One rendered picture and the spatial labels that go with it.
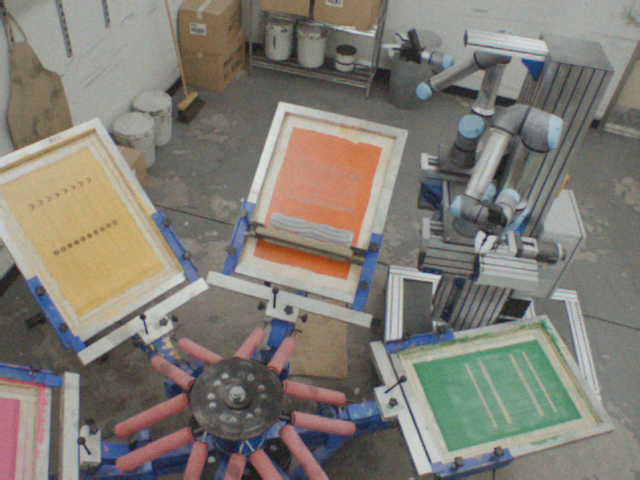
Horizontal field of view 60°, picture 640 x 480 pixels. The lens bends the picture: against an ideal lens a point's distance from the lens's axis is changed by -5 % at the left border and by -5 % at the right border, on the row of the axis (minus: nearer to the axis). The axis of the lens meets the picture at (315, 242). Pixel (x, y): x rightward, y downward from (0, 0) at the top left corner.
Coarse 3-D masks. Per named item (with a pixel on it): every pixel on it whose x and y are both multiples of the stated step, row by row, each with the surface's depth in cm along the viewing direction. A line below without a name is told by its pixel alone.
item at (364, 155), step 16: (336, 144) 253; (352, 144) 253; (368, 144) 252; (336, 160) 252; (352, 160) 251; (368, 160) 251; (368, 176) 249; (368, 192) 247; (320, 208) 247; (320, 224) 245; (336, 224) 245; (352, 224) 244; (352, 240) 243; (304, 256) 243; (320, 256) 242; (320, 272) 241; (336, 272) 240
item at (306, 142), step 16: (288, 144) 255; (304, 144) 254; (320, 144) 254; (288, 160) 253; (288, 176) 252; (272, 208) 249; (288, 208) 248; (304, 208) 248; (272, 256) 244; (288, 256) 243
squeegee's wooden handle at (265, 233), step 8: (256, 232) 236; (264, 232) 235; (272, 232) 235; (280, 232) 235; (280, 240) 237; (288, 240) 234; (296, 240) 234; (304, 240) 233; (312, 240) 234; (312, 248) 235; (320, 248) 232; (328, 248) 232; (336, 248) 232; (344, 248) 232; (336, 256) 237; (344, 256) 233; (352, 256) 234
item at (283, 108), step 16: (288, 112) 256; (304, 112) 254; (320, 112) 254; (272, 128) 254; (352, 128) 254; (368, 128) 250; (384, 128) 250; (272, 144) 252; (400, 144) 247; (400, 160) 246; (256, 176) 249; (256, 192) 247; (384, 192) 243; (384, 208) 241; (240, 256) 244; (240, 272) 240; (256, 272) 239; (272, 272) 239; (304, 288) 236; (320, 288) 236; (352, 304) 236
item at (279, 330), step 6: (276, 318) 229; (276, 324) 228; (282, 324) 228; (288, 324) 229; (276, 330) 228; (282, 330) 228; (270, 336) 227; (276, 336) 227; (282, 336) 227; (270, 342) 227; (276, 342) 227
